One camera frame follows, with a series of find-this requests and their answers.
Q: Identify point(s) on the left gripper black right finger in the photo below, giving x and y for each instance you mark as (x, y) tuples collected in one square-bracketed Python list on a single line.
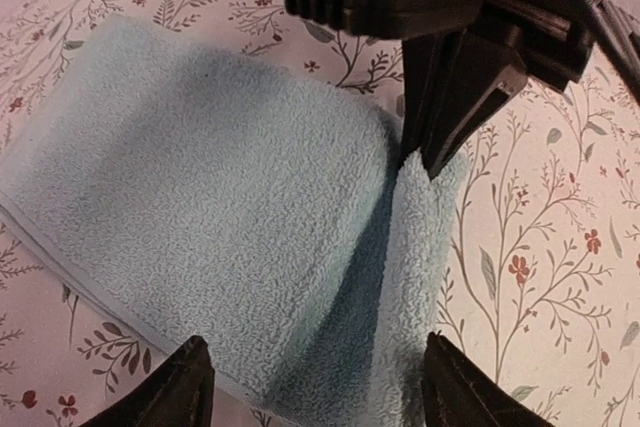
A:
[(457, 393)]

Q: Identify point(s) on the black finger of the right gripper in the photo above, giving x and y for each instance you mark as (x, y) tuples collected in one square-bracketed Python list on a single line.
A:
[(485, 74), (429, 63)]

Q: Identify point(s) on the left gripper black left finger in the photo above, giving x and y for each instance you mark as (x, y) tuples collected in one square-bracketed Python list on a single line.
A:
[(179, 393)]

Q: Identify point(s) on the light blue towel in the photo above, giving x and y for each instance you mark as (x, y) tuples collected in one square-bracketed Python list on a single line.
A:
[(188, 190)]

